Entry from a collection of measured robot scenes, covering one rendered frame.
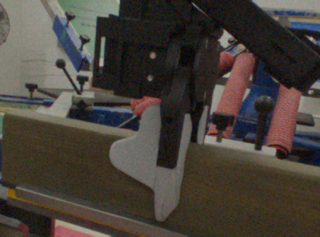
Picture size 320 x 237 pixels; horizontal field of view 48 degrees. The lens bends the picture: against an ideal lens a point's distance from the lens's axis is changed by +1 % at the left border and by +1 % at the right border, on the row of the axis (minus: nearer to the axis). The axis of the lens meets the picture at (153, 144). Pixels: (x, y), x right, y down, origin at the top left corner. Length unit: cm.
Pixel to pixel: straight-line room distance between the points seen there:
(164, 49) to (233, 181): 11
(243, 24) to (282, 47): 3
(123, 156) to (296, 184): 13
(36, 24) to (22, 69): 70
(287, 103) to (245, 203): 58
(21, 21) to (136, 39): 563
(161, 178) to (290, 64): 12
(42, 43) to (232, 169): 542
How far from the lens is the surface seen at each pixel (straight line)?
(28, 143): 35
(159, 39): 26
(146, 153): 27
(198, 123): 30
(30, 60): 577
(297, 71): 26
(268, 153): 60
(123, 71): 27
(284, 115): 82
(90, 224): 35
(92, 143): 31
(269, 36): 26
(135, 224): 30
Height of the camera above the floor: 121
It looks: 14 degrees down
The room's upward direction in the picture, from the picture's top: 7 degrees clockwise
